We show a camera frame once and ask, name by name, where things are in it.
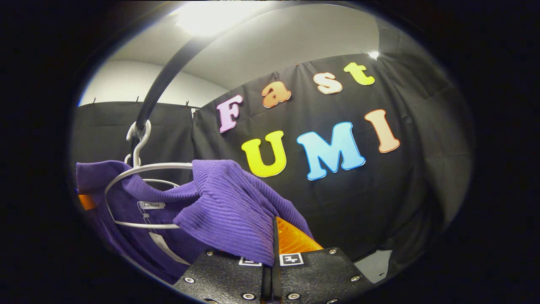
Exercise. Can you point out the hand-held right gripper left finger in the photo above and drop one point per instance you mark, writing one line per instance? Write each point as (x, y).
(223, 278)

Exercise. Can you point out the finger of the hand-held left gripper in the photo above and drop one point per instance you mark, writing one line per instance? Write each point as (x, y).
(86, 202)

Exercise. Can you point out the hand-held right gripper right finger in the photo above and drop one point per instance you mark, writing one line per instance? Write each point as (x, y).
(276, 245)

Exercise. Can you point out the white plastic hanger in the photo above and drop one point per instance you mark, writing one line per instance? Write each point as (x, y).
(139, 169)
(127, 159)

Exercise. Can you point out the purple ribbed shirt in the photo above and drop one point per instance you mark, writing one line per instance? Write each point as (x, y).
(228, 202)

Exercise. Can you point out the black metal clothes rack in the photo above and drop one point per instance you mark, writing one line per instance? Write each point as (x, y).
(160, 80)

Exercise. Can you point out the black backdrop cloth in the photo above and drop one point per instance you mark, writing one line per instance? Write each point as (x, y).
(337, 202)

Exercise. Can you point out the small ceiling light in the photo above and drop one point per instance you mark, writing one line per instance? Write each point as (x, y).
(373, 55)

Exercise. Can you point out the ceiling light panel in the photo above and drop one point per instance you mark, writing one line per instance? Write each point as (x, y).
(215, 17)

